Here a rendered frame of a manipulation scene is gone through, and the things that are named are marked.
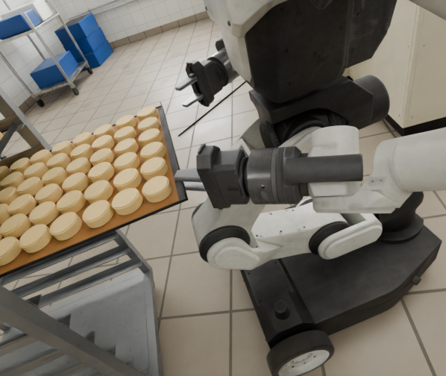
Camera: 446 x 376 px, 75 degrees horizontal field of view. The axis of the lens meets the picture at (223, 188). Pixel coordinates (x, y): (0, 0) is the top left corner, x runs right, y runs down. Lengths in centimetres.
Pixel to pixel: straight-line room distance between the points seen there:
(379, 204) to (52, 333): 59
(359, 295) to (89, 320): 96
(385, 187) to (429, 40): 123
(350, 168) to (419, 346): 86
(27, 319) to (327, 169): 54
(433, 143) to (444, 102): 142
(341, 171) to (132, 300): 101
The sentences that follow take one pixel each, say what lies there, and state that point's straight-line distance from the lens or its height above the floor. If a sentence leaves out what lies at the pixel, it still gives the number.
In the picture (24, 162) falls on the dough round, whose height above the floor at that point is 79.
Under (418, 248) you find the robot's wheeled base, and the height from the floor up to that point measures 17.
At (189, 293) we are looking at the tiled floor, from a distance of 132.
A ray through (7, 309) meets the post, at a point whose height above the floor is 74.
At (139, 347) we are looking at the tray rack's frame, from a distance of 115.
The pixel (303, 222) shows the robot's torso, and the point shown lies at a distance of 93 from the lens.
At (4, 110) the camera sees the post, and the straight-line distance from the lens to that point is 90.
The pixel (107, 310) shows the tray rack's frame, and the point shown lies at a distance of 129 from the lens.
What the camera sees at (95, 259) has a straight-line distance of 120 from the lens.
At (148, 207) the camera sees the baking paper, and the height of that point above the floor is 77.
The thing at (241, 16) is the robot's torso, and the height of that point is 98.
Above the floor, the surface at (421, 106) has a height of 19.
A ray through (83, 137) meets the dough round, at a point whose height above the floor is 79.
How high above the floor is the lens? 109
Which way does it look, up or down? 41 degrees down
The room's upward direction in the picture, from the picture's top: 22 degrees counter-clockwise
